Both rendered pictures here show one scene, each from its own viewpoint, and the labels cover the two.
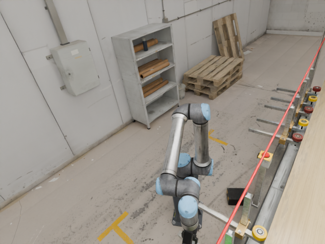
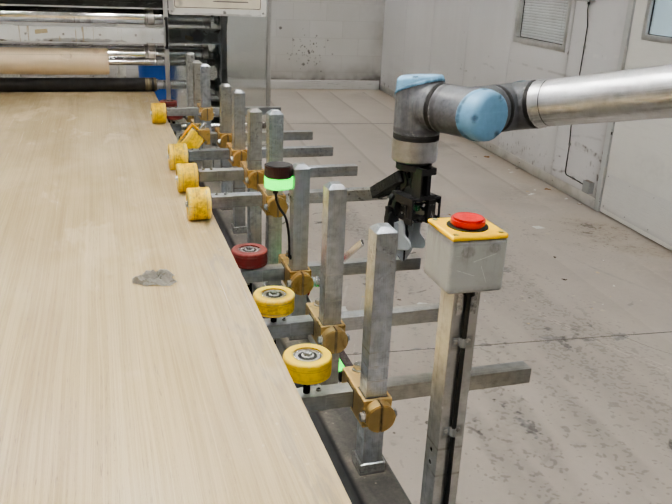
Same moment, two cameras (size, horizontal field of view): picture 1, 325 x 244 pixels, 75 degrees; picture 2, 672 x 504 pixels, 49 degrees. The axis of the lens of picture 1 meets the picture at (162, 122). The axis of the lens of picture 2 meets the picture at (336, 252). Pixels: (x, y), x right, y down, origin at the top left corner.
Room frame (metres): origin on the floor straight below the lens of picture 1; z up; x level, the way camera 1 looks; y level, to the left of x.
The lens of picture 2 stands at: (1.15, -1.38, 1.49)
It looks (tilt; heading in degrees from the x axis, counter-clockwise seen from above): 21 degrees down; 119
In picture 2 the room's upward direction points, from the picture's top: 2 degrees clockwise
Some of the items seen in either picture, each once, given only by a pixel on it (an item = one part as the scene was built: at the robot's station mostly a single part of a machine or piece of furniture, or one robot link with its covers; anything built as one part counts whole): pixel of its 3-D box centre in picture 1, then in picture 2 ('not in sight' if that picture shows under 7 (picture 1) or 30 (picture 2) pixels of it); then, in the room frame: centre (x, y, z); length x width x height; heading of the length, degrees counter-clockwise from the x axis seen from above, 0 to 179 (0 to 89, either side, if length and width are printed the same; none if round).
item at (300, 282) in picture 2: not in sight; (294, 273); (0.32, -0.06, 0.85); 0.13 x 0.06 x 0.05; 137
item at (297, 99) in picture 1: (292, 117); not in sight; (1.61, -1.27, 0.90); 0.03 x 0.03 x 0.48; 47
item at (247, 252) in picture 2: not in sight; (249, 270); (0.24, -0.12, 0.85); 0.08 x 0.08 x 0.11
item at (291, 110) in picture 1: (286, 129); not in sight; (1.43, -1.10, 0.92); 0.03 x 0.03 x 0.48; 47
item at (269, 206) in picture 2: not in sight; (272, 200); (0.14, 0.11, 0.95); 0.13 x 0.06 x 0.05; 137
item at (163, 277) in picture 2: not in sight; (154, 274); (0.18, -0.36, 0.91); 0.09 x 0.07 x 0.02; 40
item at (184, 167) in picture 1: (183, 164); not in sight; (1.33, -0.13, 0.79); 0.17 x 0.15 x 0.18; 72
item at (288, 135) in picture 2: not in sight; (261, 136); (-0.33, 0.73, 0.95); 0.36 x 0.03 x 0.03; 47
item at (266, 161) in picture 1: (264, 159); (464, 256); (0.89, -0.59, 1.18); 0.07 x 0.07 x 0.08; 47
